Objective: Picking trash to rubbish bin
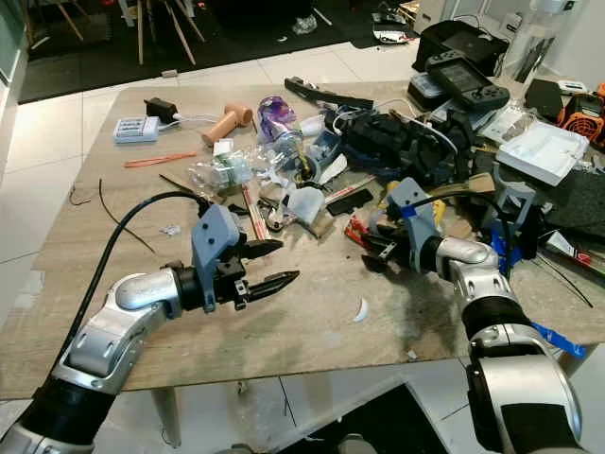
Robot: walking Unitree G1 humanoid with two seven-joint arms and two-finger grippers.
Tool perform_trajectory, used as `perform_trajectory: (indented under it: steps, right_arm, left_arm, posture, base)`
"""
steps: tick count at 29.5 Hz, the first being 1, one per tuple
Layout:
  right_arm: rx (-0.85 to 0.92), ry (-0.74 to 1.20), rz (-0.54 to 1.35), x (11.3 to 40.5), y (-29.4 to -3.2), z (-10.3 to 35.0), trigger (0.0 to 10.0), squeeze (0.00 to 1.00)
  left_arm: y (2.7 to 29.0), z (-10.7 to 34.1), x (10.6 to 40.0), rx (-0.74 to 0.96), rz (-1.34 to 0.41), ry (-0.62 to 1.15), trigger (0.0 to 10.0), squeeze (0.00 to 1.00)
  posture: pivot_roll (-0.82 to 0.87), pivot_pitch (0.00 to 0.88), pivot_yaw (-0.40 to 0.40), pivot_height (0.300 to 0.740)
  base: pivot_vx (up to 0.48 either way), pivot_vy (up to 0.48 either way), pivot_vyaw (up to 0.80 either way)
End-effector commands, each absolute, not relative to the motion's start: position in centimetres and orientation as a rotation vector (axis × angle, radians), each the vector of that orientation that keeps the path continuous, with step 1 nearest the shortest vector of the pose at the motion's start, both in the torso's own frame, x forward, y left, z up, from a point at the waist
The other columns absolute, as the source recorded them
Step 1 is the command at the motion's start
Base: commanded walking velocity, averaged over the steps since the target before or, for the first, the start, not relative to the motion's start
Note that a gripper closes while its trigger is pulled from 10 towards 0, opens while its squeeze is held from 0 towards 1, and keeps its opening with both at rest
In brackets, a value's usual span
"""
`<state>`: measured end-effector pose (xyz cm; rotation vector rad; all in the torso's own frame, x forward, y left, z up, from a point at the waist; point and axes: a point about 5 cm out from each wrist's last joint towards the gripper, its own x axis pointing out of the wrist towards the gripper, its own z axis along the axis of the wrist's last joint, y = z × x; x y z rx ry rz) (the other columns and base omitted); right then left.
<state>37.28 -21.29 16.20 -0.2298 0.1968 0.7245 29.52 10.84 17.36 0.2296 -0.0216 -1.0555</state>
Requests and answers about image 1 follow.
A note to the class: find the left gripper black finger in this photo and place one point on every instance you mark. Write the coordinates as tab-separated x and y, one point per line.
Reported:
269	287
263	251

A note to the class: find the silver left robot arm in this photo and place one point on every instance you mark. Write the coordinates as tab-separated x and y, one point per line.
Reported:
123	317

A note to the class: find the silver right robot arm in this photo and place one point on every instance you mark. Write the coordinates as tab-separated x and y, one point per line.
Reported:
520	378

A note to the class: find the red snack wrapper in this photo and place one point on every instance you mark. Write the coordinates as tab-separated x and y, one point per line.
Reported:
357	230

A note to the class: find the black flat rectangular piece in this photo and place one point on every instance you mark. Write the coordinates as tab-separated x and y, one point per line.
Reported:
350	200

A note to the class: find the white crescent scrap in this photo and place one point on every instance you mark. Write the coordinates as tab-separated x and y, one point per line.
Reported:
362	311

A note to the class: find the small clear plastic scrap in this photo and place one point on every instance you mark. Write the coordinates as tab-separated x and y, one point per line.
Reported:
172	230

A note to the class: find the crushed clear plastic bottle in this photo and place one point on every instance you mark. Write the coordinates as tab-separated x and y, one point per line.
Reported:
227	168

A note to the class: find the tan flat strip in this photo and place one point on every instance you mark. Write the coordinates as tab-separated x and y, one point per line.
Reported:
468	184

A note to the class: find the black mechanical parts pile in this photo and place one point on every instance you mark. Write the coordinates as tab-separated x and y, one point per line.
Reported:
397	147

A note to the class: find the blue and white packet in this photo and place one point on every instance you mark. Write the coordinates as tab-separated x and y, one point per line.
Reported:
325	147

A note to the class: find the purple plastic bottle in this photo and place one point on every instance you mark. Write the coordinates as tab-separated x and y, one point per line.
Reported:
276	117

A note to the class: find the thin orange strip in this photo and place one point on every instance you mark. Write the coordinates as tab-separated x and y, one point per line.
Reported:
159	160

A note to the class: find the white table leg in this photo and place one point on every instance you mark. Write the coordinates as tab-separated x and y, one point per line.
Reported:
168	416

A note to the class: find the long black bar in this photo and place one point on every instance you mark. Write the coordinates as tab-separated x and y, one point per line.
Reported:
326	92

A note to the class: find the white plastic tray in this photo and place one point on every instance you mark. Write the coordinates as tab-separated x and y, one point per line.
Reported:
542	151

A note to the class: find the black plug adapter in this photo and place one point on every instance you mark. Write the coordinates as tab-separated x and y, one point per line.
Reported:
161	109

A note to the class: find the white power adapter box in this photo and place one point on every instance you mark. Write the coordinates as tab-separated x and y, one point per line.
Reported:
136	129

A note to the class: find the blue tape strip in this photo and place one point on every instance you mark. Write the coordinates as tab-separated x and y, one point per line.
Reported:
558	339

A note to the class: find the black handheld controller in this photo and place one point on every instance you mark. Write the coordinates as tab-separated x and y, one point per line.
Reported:
466	78

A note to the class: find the black wedge block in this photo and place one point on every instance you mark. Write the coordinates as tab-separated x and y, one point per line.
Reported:
544	99

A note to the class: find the black bag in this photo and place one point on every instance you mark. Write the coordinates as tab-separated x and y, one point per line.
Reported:
444	38

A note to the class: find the crumpled clear plastic wrap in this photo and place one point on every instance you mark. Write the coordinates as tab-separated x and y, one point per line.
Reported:
303	25

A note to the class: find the orange and black device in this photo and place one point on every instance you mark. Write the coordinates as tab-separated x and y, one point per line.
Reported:
584	113

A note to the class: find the small white flat device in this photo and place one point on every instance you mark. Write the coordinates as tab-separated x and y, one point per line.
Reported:
575	86

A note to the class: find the wooden leg chair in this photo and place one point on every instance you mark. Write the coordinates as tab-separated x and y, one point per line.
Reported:
165	24

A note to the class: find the large clear water bottle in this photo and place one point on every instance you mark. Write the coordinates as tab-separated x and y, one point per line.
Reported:
539	38

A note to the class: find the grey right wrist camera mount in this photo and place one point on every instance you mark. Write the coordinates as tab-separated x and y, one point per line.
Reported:
408	197

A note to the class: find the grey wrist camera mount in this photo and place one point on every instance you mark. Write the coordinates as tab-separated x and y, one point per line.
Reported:
408	197
214	235

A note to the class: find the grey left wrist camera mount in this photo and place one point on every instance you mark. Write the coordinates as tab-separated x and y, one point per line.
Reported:
214	235

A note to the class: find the grey plastic bracket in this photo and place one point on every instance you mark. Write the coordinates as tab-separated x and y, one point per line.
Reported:
518	189

